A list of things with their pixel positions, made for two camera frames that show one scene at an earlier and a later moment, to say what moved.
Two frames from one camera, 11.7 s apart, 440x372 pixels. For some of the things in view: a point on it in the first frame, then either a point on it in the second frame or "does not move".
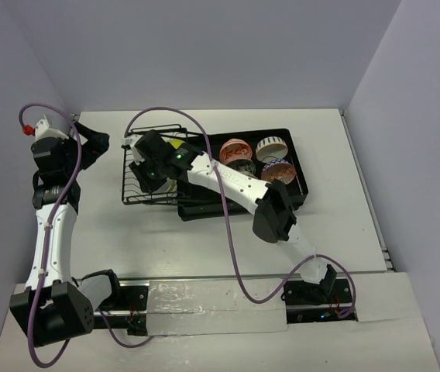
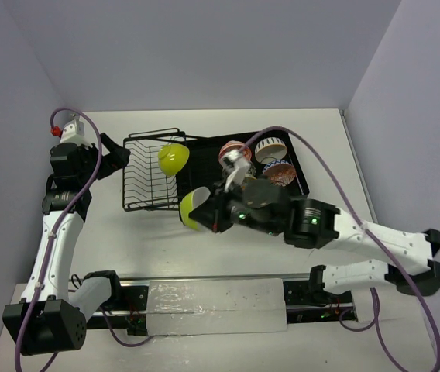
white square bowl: [168, 186] to [189, 202]
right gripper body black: [149, 175] to [239, 215]
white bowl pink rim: [271, 147] does not move
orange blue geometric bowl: [280, 170] does not move
